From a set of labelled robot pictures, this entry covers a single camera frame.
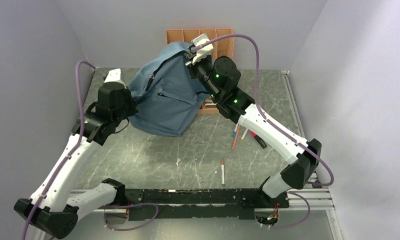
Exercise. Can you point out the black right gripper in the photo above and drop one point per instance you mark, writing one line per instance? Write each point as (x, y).
(193, 67)

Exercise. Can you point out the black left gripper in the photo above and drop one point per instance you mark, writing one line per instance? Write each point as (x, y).
(132, 109)

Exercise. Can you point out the blue student backpack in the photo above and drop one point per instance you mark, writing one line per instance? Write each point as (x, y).
(166, 97)

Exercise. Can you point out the orange pencil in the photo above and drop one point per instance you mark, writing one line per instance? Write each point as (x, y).
(235, 139)

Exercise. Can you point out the blue white pen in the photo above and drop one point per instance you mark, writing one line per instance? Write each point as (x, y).
(235, 130)

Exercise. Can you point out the brown white marker pen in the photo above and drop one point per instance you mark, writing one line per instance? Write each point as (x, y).
(223, 172)

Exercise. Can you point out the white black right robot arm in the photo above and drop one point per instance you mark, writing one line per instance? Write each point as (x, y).
(300, 154)

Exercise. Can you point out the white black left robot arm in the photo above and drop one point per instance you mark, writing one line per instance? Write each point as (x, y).
(87, 136)

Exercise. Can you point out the yellow white marker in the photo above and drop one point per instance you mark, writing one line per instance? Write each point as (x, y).
(244, 134)

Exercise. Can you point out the pink black highlighter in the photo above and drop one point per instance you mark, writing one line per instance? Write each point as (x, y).
(259, 140)

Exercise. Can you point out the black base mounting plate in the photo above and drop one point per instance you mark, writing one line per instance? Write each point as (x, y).
(238, 203)

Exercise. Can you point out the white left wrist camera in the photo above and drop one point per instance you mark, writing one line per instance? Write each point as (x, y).
(114, 76)

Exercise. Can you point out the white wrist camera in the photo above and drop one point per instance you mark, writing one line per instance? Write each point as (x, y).
(114, 76)
(201, 48)

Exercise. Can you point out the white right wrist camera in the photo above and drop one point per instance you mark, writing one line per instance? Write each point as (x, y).
(201, 48)

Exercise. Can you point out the aluminium frame rail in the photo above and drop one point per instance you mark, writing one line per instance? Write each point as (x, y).
(312, 198)

